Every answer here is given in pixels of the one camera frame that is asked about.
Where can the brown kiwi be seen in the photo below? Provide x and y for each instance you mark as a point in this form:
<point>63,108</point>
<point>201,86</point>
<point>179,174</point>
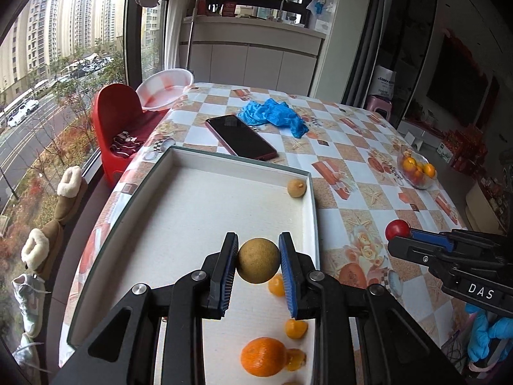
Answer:
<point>297,188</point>
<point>258,260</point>

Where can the black wall television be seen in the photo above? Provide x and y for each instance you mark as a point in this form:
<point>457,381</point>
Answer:
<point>457,84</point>

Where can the brown fleece boot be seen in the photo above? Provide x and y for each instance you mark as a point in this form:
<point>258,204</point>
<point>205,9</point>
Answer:
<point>40,248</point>
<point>68,196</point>

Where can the dark striped cloth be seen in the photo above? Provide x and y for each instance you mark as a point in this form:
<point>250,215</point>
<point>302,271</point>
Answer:
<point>124,144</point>

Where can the beige round seat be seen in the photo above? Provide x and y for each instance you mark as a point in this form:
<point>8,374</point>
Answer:
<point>485,208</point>

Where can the white curtain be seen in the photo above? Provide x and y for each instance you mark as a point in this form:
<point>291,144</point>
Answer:
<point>174,28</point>

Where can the red box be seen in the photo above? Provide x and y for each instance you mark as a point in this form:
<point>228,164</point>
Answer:
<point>229,9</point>

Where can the stack of red cartons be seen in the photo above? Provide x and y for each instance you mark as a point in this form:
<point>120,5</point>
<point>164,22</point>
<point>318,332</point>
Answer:
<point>465,148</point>

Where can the person's right hand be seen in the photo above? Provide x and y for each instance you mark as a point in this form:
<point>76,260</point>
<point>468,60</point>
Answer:
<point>491,331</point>

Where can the white sneaker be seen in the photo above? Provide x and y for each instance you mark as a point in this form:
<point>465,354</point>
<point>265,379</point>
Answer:
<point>28,300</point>

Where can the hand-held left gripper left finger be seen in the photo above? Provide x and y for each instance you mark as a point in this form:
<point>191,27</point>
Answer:
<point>226,280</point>

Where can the orange mandarin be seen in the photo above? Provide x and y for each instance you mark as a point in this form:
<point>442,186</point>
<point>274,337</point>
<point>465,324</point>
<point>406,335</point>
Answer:
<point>262,357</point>

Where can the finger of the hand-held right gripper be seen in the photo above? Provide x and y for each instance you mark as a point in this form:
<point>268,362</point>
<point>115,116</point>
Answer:
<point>431,240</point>
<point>411,250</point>

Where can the clear glass bowl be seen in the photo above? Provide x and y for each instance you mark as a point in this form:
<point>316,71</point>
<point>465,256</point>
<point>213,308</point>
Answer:
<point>419,184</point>

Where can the red plastic chair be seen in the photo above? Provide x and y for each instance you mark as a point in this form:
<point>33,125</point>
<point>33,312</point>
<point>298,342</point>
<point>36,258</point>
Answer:
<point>116,112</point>

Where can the black smartphone red case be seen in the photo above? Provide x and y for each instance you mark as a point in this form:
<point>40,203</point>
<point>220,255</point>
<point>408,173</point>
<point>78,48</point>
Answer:
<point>240,138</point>

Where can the yellow cherry tomato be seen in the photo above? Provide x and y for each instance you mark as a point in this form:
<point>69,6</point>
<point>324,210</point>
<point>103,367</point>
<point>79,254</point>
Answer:
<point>295,328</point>
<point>275,285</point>
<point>296,359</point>

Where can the white pink plastic basin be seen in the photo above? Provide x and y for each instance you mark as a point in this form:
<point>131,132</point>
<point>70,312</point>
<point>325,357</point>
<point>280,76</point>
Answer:
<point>164,88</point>

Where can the white tray dark rim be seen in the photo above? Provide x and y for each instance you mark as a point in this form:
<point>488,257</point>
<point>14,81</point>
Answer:
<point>180,216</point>

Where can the red cherry tomato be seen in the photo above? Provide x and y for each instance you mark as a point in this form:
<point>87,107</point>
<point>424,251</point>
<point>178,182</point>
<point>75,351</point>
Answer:
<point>396,228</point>

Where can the pink plastic stool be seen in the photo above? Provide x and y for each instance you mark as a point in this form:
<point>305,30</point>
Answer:
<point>378,102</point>

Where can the small white step stool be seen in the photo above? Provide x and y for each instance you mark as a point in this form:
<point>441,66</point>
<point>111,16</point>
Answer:
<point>419,138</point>

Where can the pile of blue gloves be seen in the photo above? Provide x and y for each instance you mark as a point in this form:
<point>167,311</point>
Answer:
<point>272,114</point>

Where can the white printed bag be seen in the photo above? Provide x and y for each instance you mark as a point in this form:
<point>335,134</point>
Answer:
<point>384,82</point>

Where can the large orange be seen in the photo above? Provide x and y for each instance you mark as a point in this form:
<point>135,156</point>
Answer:
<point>409,163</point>
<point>429,170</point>
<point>417,175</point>

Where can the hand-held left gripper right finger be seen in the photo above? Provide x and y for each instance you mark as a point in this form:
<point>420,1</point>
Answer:
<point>287,280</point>

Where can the white counter cabinet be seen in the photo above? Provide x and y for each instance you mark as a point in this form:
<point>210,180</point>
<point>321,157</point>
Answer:
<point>248,64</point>

